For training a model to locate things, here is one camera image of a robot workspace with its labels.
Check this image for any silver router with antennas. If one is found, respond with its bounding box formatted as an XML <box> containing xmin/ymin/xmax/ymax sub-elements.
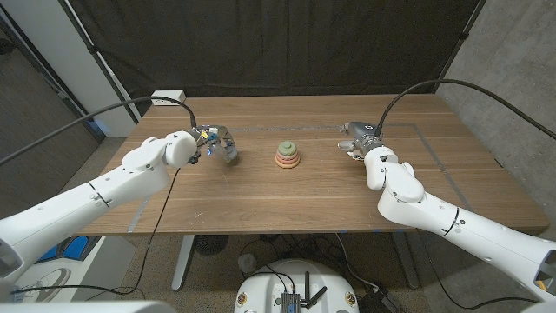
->
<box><xmin>280</xmin><ymin>270</ymin><xmax>329</xmax><ymax>313</ymax></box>

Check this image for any thin black arm wire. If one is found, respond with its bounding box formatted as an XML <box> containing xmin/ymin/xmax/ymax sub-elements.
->
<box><xmin>416</xmin><ymin>228</ymin><xmax>539</xmax><ymax>310</ymax></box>
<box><xmin>10</xmin><ymin>167</ymin><xmax>182</xmax><ymax>296</ymax></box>

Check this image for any white table leg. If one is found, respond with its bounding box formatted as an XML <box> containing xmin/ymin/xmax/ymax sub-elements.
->
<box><xmin>171</xmin><ymin>234</ymin><xmax>196</xmax><ymax>290</ymax></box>

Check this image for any blue black foot pedal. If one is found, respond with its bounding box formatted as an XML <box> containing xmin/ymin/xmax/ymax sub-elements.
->
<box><xmin>61</xmin><ymin>236</ymin><xmax>91</xmax><ymax>261</ymax></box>
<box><xmin>37</xmin><ymin>245</ymin><xmax>62</xmax><ymax>263</ymax></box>

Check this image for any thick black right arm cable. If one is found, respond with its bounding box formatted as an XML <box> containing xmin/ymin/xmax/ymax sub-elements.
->
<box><xmin>375</xmin><ymin>78</ymin><xmax>556</xmax><ymax>141</ymax></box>

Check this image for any white floor cable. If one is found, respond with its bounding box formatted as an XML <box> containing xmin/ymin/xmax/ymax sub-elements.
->
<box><xmin>334</xmin><ymin>233</ymin><xmax>381</xmax><ymax>291</ymax></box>

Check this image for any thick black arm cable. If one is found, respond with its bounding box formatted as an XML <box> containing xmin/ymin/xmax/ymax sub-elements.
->
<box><xmin>0</xmin><ymin>96</ymin><xmax>198</xmax><ymax>167</ymax></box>
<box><xmin>375</xmin><ymin>78</ymin><xmax>556</xmax><ymax>141</ymax></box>

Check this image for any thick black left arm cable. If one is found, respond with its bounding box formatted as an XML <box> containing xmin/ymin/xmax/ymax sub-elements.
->
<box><xmin>0</xmin><ymin>96</ymin><xmax>198</xmax><ymax>167</ymax></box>

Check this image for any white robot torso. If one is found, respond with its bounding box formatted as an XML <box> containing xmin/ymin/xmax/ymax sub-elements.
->
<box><xmin>233</xmin><ymin>258</ymin><xmax>361</xmax><ymax>313</ymax></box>

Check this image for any grey round floor object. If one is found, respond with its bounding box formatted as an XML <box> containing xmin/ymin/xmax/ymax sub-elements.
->
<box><xmin>237</xmin><ymin>253</ymin><xmax>258</xmax><ymax>274</ymax></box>

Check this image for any grey table leg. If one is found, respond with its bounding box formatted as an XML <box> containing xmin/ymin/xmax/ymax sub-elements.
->
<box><xmin>390</xmin><ymin>231</ymin><xmax>420</xmax><ymax>290</ymax></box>

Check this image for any white right robot shoulder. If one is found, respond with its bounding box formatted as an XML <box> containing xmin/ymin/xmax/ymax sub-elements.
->
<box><xmin>519</xmin><ymin>298</ymin><xmax>556</xmax><ymax>313</ymax></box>

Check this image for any thin black right arm wire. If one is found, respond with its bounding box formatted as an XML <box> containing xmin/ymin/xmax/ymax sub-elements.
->
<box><xmin>416</xmin><ymin>228</ymin><xmax>539</xmax><ymax>310</ymax></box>

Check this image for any white power strip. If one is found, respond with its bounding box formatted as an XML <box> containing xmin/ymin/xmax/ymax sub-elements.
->
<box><xmin>149</xmin><ymin>90</ymin><xmax>187</xmax><ymax>107</ymax></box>

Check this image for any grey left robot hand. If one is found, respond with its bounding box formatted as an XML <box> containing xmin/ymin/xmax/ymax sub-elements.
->
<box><xmin>189</xmin><ymin>123</ymin><xmax>239</xmax><ymax>165</ymax></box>

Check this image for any black backdrop curtain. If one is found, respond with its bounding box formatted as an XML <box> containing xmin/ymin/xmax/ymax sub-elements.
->
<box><xmin>64</xmin><ymin>0</ymin><xmax>487</xmax><ymax>117</ymax></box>

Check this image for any thin black left arm wire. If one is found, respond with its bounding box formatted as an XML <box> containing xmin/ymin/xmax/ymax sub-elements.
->
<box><xmin>10</xmin><ymin>167</ymin><xmax>182</xmax><ymax>296</ymax></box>

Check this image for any black floor cable bundle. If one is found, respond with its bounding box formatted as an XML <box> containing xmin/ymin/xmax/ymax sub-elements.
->
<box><xmin>240</xmin><ymin>233</ymin><xmax>348</xmax><ymax>273</ymax></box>

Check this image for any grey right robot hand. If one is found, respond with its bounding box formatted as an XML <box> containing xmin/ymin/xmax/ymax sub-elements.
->
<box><xmin>337</xmin><ymin>121</ymin><xmax>386</xmax><ymax>162</ymax></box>

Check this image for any black floor fan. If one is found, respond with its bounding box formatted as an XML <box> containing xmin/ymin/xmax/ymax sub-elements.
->
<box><xmin>194</xmin><ymin>234</ymin><xmax>230</xmax><ymax>257</ymax></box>

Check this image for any black power adapter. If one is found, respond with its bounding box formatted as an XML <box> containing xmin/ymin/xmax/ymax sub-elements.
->
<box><xmin>356</xmin><ymin>285</ymin><xmax>403</xmax><ymax>313</ymax></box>

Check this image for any black backdrop stand pole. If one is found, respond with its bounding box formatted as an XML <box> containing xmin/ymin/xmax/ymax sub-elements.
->
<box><xmin>432</xmin><ymin>0</ymin><xmax>487</xmax><ymax>95</ymax></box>
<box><xmin>57</xmin><ymin>0</ymin><xmax>142</xmax><ymax>125</ymax></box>

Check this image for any white left robot shoulder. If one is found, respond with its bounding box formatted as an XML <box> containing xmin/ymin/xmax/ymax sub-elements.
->
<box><xmin>0</xmin><ymin>300</ymin><xmax>177</xmax><ymax>313</ymax></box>

